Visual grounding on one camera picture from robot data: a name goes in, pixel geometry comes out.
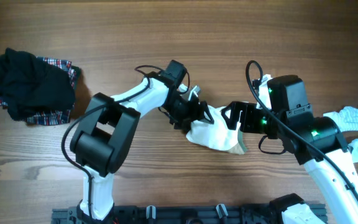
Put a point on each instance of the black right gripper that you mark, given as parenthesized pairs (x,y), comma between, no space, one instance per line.
(248,109)

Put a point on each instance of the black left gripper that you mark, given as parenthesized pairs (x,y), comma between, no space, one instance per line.
(191,115)

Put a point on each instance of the white baby bodysuit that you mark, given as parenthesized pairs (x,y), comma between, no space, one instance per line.
(217,136)

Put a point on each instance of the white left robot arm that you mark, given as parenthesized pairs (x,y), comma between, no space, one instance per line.
(104,134)

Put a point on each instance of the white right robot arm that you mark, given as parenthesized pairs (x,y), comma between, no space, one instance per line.
(317,143)

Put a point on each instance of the red plaid garment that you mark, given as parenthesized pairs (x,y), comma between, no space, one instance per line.
(50,117)

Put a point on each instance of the black folded garment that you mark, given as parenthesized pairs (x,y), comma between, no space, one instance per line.
(30,84)

